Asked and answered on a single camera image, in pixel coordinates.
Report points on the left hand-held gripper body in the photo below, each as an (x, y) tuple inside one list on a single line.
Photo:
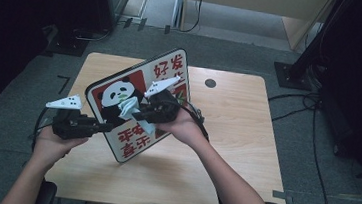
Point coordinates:
[(69, 126)]

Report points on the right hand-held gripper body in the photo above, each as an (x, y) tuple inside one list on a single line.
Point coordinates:
[(163, 108)]

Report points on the light blue wiping cloth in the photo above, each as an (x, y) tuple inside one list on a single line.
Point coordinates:
[(128, 107)]

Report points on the panda picture board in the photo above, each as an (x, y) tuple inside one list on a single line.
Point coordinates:
[(113, 92)]

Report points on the person's left hand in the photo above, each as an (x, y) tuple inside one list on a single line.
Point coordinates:
[(49, 148)]

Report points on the person's right hand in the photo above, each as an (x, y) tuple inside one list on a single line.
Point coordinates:
[(184, 129)]

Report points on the dark round table grommet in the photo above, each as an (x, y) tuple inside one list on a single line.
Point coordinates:
[(210, 83)]

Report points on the black floor stand base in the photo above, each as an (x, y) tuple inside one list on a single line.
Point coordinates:
[(64, 45)]

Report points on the grey floor tape strip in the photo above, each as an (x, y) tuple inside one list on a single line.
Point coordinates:
[(280, 194)]

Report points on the black stand pole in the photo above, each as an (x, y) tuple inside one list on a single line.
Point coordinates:
[(311, 51)]

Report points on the black stand base plate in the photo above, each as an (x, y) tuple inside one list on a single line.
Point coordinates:
[(288, 77)]

